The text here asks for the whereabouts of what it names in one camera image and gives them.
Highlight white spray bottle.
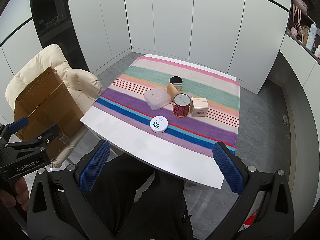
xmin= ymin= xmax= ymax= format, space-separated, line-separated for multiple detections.
xmin=305 ymin=23 xmax=317 ymax=52

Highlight striped multicolour table cloth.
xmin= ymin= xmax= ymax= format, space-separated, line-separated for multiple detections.
xmin=94 ymin=56 xmax=242 ymax=155

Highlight round white compact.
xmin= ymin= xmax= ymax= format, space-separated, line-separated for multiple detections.
xmin=150 ymin=116 xmax=169 ymax=133

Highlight paw print plush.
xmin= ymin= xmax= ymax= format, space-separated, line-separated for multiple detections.
xmin=298 ymin=24 xmax=310 ymax=44

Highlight brown cardboard box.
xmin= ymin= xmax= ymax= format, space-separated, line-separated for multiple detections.
xmin=14 ymin=66 xmax=85 ymax=159

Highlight square translucent plastic case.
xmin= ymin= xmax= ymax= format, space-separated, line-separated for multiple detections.
xmin=144 ymin=87 xmax=171 ymax=111

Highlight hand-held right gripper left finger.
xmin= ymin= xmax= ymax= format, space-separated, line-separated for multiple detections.
xmin=26 ymin=140 xmax=112 ymax=240

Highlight person's left hand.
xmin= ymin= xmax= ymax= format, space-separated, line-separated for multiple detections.
xmin=0 ymin=175 xmax=29 ymax=212

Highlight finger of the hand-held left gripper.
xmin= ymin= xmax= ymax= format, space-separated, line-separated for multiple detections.
xmin=0 ymin=116 xmax=30 ymax=144
xmin=7 ymin=124 xmax=60 ymax=153

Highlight beige makeup sponge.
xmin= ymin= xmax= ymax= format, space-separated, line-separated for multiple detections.
xmin=167 ymin=84 xmax=178 ymax=98

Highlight red can with grey lid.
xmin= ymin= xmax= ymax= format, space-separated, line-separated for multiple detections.
xmin=172 ymin=93 xmax=192 ymax=118

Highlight person's legs in black trousers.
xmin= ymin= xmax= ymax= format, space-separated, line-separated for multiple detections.
xmin=82 ymin=152 xmax=194 ymax=240

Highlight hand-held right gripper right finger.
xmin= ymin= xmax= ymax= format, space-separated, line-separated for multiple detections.
xmin=212 ymin=141 xmax=295 ymax=240

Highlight black glass cabinet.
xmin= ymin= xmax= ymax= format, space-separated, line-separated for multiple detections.
xmin=29 ymin=0 xmax=90 ymax=73

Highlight cream padded chair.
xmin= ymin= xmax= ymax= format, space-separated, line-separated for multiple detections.
xmin=5 ymin=44 xmax=104 ymax=168

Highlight red and white package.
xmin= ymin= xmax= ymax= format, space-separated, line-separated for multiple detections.
xmin=244 ymin=210 xmax=261 ymax=227

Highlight white cardboard box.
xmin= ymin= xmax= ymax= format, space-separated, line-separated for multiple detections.
xmin=190 ymin=97 xmax=209 ymax=117

